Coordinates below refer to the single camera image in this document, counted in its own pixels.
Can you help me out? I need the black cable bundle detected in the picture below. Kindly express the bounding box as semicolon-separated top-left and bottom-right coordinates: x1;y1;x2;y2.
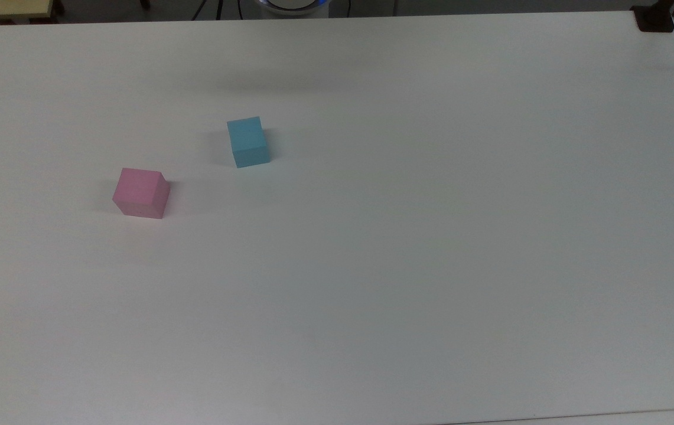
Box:
191;0;224;22

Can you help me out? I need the black table clamp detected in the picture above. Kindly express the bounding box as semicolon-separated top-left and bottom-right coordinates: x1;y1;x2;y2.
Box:
631;0;674;33

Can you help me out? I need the beige wooden table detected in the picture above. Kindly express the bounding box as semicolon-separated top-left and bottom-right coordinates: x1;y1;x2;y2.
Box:
0;0;55;25

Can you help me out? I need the blue cube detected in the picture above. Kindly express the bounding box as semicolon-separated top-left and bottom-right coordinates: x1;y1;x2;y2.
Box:
226;116;271;169

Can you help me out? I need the pink cube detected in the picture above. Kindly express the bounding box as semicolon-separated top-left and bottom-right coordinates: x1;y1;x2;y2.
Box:
112;168;171;220

